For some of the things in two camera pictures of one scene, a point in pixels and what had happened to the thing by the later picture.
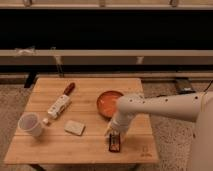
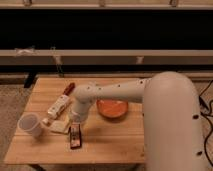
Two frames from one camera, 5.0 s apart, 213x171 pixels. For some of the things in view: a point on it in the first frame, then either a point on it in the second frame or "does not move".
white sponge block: (73, 127) to (59, 126)
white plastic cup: (31, 124) does not move
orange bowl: (107, 103) does not move
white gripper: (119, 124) to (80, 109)
